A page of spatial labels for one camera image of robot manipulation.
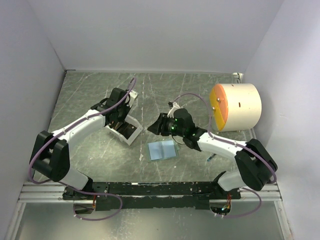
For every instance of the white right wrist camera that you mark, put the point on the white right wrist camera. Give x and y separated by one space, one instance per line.
173 107

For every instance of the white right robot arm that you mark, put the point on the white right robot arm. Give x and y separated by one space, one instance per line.
255 166

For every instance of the blue marker pen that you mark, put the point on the blue marker pen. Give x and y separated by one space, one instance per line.
211 157

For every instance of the white cylinder with orange lid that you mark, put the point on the white cylinder with orange lid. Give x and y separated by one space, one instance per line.
236 106

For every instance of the black cards in tray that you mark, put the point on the black cards in tray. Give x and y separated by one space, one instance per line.
125 129

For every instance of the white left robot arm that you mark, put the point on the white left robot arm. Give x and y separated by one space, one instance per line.
51 152

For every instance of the green card holder wallet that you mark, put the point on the green card holder wallet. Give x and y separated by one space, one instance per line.
162 150

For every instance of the white card tray box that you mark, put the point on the white card tray box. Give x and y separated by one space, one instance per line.
128 119

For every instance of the aluminium frame profile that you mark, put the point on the aluminium frame profile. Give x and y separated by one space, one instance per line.
49 192

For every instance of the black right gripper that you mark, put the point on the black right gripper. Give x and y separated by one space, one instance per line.
159 126

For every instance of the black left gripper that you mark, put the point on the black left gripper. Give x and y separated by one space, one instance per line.
128 109

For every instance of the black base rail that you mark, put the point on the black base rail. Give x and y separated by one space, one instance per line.
149 195

